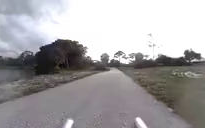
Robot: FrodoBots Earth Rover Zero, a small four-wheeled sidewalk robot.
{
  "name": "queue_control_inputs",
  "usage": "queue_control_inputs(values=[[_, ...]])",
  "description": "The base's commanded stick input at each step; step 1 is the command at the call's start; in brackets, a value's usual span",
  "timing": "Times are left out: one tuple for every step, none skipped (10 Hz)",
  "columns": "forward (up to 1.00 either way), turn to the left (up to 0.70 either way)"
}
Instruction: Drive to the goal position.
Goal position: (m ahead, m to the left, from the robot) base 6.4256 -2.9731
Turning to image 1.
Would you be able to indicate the grey asphalt path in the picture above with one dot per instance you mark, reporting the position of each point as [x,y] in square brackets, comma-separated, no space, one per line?
[100,100]

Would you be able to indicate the dark clump of trees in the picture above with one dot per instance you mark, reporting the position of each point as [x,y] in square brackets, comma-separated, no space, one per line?
[61,55]

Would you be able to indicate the tall thin bare tree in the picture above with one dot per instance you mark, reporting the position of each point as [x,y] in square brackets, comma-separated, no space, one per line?
[152,45]

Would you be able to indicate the distant row of trees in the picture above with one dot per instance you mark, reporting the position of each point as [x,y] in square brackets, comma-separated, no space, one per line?
[163,60]

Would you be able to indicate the robot's own part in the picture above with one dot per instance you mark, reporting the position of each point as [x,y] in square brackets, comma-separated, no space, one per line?
[68,123]
[140,123]

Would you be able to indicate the grass and sand verge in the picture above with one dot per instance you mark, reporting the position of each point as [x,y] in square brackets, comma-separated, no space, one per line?
[33,85]
[183,86]

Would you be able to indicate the low green bushes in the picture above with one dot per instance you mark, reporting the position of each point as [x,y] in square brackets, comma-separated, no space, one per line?
[10,60]

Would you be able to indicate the water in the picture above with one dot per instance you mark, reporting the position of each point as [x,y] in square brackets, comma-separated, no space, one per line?
[6,75]

